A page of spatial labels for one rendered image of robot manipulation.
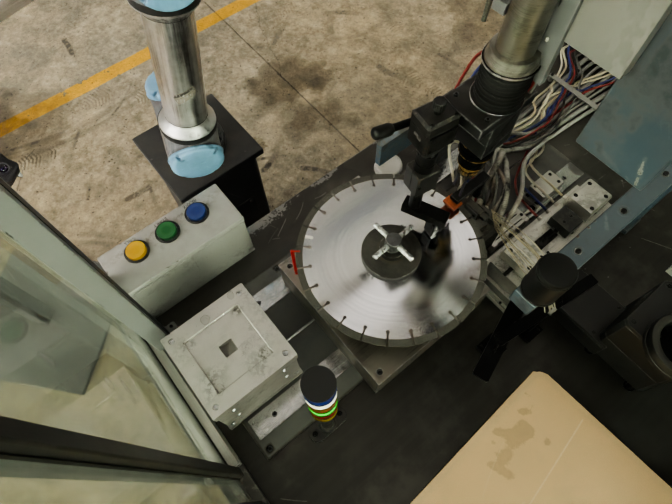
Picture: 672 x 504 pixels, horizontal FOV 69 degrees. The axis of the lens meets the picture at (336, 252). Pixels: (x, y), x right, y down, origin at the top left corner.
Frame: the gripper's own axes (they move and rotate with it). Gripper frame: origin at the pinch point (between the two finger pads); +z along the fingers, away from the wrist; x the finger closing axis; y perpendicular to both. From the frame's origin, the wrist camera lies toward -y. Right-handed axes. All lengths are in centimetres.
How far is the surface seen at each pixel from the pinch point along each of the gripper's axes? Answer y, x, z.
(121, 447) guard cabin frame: -59, 39, -41
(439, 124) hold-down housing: -82, -7, -34
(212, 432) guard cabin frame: -52, 34, 12
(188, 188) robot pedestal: -27.5, -19.5, 16.2
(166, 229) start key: -34.4, -0.2, 0.2
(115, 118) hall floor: 56, -92, 91
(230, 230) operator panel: -46.1, -3.8, 2.9
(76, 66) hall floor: 89, -120, 91
